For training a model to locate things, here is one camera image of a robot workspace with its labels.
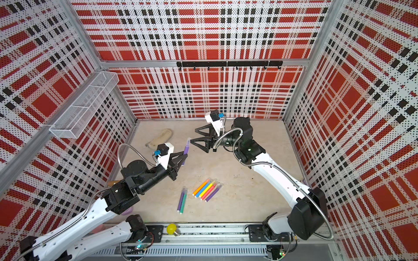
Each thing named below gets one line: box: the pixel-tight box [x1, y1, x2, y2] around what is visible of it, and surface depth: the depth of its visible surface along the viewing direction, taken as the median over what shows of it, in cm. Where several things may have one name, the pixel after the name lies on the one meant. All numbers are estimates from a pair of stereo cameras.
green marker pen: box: [179, 188, 188, 215], surface depth 84 cm
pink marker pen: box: [200, 182, 218, 201], surface depth 88 cm
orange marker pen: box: [192, 178, 210, 196], surface depth 90 cm
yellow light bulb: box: [166, 223, 177, 235], surface depth 75 cm
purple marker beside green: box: [176, 188, 185, 213], surface depth 86 cm
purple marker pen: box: [181, 137, 192, 167], surface depth 64 cm
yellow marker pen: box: [198, 180, 216, 198], surface depth 88 cm
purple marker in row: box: [204, 182, 223, 203], surface depth 88 cm
